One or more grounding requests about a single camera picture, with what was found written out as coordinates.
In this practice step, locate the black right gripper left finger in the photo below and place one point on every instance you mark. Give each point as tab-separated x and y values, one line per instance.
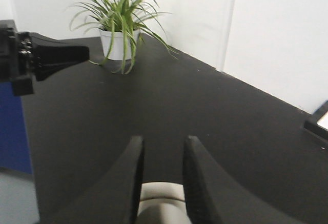
115	197

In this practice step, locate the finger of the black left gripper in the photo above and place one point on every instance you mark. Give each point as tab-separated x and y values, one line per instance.
50	55

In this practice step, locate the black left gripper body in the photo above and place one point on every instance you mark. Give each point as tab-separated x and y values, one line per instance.
16	59

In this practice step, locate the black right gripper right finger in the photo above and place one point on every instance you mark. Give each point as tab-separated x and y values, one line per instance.
213	196

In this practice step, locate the glass jar with beige lid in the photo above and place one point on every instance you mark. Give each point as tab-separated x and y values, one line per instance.
162	202

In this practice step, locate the blue drawer bench cabinet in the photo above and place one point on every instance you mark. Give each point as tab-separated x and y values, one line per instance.
15	152

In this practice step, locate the potted green spider plant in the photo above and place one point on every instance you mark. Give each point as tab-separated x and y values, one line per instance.
120	23

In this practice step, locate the black wall socket box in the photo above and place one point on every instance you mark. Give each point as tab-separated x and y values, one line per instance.
316	124

